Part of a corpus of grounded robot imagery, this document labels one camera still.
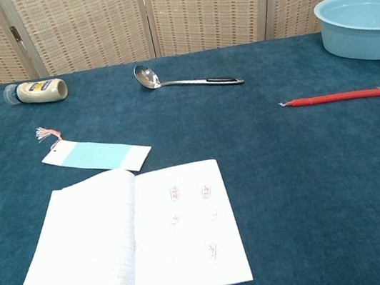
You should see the light blue white bookmark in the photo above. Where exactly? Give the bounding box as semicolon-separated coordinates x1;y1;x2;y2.
34;110;156;187

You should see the white lined notebook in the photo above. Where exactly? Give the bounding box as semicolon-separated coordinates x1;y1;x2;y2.
0;150;255;285

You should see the teal table cloth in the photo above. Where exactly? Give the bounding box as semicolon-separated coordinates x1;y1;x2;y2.
0;22;380;285

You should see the red candle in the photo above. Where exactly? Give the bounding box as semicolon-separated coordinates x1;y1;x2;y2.
278;84;380;114

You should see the mayonnaise squeeze bottle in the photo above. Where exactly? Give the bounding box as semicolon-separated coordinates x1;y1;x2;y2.
1;75;71;111

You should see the woven bamboo folding screen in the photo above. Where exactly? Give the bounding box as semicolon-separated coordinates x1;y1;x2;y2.
0;0;380;90

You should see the light blue plastic basin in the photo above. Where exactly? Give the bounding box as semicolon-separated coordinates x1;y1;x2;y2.
311;0;380;69

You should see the brass screen hinge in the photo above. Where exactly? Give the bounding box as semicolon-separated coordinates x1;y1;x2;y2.
10;24;23;43

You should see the steel ladle black handle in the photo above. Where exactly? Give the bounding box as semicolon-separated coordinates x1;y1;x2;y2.
132;49;245;101

